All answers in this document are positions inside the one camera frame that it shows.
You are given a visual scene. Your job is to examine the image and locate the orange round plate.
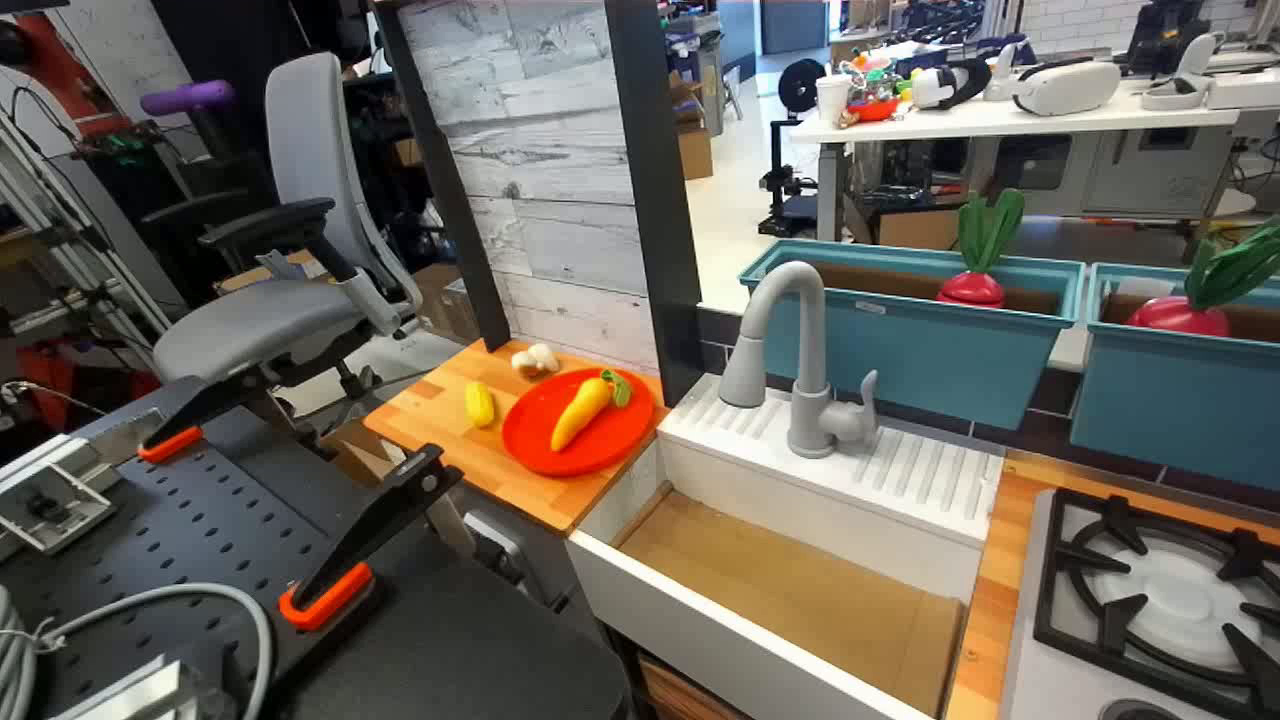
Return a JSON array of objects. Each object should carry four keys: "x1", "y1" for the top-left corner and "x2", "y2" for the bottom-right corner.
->
[{"x1": 500, "y1": 362, "x2": 667, "y2": 480}]

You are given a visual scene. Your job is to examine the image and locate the grey cable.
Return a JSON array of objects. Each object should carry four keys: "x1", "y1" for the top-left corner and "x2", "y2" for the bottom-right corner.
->
[{"x1": 0, "y1": 578, "x2": 278, "y2": 720}]

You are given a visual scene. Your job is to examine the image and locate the white desk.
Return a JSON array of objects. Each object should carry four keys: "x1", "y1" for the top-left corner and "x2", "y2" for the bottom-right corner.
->
[{"x1": 784, "y1": 76, "x2": 1280, "y2": 245}]

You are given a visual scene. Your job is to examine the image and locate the silver metal bracket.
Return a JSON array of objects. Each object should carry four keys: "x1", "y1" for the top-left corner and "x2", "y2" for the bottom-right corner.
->
[{"x1": 0, "y1": 433, "x2": 117, "y2": 555}]

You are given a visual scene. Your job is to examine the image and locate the white toy stove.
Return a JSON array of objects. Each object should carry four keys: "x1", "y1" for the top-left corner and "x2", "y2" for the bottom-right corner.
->
[{"x1": 1001, "y1": 482, "x2": 1280, "y2": 720}]

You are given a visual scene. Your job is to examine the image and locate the red radish plushie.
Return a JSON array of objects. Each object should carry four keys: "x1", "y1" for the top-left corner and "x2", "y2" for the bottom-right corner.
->
[
  {"x1": 932, "y1": 185, "x2": 1031, "y2": 311},
  {"x1": 1128, "y1": 216, "x2": 1280, "y2": 339}
]

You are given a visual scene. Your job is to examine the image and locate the teal planter box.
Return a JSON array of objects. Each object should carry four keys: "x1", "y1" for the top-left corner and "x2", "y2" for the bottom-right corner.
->
[
  {"x1": 736, "y1": 235, "x2": 1091, "y2": 433},
  {"x1": 1069, "y1": 259, "x2": 1280, "y2": 495}
]

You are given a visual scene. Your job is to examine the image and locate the grey toy faucet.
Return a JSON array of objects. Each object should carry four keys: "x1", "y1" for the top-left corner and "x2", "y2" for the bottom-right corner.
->
[{"x1": 717, "y1": 255, "x2": 884, "y2": 465}]

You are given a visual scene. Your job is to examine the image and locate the white cup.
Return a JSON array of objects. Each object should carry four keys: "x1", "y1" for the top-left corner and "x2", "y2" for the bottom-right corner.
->
[{"x1": 813, "y1": 71, "x2": 855, "y2": 132}]

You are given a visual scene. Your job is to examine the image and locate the black clamp orange handle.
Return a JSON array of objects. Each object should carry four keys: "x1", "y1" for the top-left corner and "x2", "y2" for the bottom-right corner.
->
[
  {"x1": 278, "y1": 438, "x2": 467, "y2": 634},
  {"x1": 135, "y1": 362, "x2": 274, "y2": 469}
]

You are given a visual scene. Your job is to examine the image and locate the black frame post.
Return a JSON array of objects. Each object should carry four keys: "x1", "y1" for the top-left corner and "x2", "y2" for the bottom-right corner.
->
[
  {"x1": 603, "y1": 0, "x2": 710, "y2": 403},
  {"x1": 378, "y1": 0, "x2": 511, "y2": 353}
]

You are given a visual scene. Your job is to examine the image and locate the aluminium frame rack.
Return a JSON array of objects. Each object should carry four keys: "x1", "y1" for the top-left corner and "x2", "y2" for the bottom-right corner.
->
[{"x1": 0, "y1": 65, "x2": 194, "y2": 353}]

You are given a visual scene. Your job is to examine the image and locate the yellow toy corn cob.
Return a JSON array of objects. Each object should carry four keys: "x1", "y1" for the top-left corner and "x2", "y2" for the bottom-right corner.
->
[{"x1": 461, "y1": 379, "x2": 505, "y2": 433}]

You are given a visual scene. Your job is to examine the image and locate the white marble backdrop panel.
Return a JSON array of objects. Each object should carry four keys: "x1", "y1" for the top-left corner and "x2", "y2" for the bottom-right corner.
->
[{"x1": 396, "y1": 0, "x2": 665, "y2": 376}]

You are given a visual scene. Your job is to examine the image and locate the white toy sink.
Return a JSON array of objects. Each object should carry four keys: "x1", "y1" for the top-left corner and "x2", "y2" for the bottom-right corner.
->
[{"x1": 563, "y1": 372, "x2": 1012, "y2": 720}]

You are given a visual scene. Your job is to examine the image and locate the white toy garlic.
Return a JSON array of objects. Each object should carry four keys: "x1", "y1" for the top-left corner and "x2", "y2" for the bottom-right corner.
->
[{"x1": 509, "y1": 339, "x2": 563, "y2": 382}]

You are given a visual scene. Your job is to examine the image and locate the cardboard box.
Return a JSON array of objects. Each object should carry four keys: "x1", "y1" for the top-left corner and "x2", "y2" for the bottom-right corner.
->
[{"x1": 676, "y1": 122, "x2": 717, "y2": 185}]

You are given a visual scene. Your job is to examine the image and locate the black stove grate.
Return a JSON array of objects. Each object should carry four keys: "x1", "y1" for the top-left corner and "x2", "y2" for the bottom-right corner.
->
[{"x1": 1031, "y1": 487, "x2": 1280, "y2": 720}]

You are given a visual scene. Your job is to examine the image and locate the purple foam roller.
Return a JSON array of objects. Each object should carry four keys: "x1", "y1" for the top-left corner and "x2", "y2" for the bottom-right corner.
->
[{"x1": 135, "y1": 76, "x2": 242, "y2": 121}]

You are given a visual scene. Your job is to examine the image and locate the grey office chair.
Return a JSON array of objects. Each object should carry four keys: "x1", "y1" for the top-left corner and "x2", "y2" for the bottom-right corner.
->
[{"x1": 135, "y1": 49, "x2": 432, "y2": 417}]

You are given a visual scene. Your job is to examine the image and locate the white VR headset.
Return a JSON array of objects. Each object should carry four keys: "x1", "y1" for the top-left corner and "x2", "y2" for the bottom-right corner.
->
[{"x1": 1010, "y1": 52, "x2": 1126, "y2": 121}]

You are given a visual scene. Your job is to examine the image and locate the yellow carrot plushie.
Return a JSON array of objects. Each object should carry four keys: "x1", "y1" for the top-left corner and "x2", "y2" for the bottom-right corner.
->
[{"x1": 547, "y1": 362, "x2": 637, "y2": 457}]

